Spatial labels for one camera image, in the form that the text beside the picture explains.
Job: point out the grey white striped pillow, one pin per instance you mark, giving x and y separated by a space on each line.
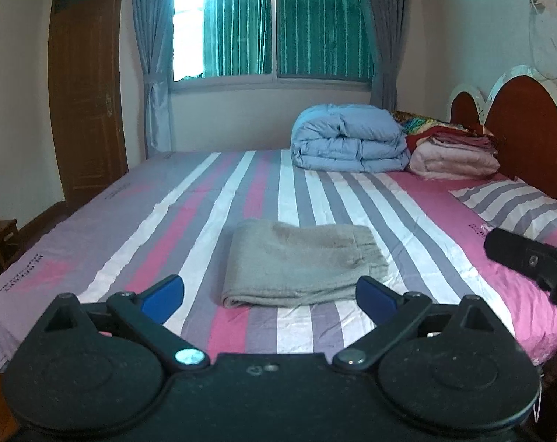
513 202

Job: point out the window with green curtain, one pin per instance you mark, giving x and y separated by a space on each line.
306 27

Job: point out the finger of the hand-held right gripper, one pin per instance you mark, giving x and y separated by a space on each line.
518 253

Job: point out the folded light blue duvet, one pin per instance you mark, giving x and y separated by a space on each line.
347 140

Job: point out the folded red blanket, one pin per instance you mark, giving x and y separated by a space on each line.
444 137

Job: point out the colourful patterned pillow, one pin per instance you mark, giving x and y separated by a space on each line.
419 122

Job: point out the grey curtain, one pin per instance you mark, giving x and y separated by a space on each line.
154 55
384 32

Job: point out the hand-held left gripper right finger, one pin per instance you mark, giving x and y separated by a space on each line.
375 297

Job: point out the brown wooden door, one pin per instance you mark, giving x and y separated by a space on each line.
87 92

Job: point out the pink striped bed sheet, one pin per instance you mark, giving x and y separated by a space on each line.
122 239

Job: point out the grey pants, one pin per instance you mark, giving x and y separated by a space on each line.
301 262

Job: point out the brown wooden headboard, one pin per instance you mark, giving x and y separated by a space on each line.
527 124

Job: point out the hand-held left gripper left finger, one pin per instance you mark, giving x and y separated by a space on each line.
161 297

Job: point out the folded pale pink blanket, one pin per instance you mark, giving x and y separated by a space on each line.
453 163

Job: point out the small wooden stool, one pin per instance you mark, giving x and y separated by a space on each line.
2 235

